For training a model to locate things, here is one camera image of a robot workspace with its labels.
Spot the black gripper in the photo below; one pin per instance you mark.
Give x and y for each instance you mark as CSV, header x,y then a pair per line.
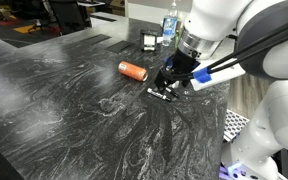
x,y
182,65

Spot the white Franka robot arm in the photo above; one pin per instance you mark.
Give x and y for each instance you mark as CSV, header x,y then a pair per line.
x,y
277,126

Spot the black marker with white label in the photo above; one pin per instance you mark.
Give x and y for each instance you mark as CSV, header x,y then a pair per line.
x,y
159,95

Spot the blue tape wrap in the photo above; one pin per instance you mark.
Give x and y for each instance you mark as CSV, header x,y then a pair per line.
x,y
202,76

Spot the orange cylindrical container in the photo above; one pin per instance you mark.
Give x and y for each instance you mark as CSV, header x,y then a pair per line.
x,y
132,70

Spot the green bottle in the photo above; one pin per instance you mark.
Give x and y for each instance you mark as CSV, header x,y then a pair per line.
x,y
177,38

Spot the black box with white label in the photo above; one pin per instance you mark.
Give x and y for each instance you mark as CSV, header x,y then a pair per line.
x,y
149,40

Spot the clear plastic water bottle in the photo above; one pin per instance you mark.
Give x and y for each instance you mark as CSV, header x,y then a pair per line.
x,y
169,30

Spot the black table grommet plate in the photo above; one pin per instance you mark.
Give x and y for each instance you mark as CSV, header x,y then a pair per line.
x,y
96,39
120,46

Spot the perforated metal plate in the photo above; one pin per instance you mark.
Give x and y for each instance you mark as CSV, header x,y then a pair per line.
x,y
234,125

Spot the cardboard box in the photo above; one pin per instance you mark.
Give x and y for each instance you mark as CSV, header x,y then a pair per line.
x,y
118,6

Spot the white desk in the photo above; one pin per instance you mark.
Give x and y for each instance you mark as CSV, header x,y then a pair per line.
x,y
90,3

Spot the black office chair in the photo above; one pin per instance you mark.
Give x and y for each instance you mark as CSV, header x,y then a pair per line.
x,y
69,15
34,8

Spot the yellow floor mat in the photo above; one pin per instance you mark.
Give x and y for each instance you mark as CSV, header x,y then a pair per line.
x,y
25,29

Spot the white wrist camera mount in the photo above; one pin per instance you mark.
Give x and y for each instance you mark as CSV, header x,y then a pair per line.
x,y
224,75

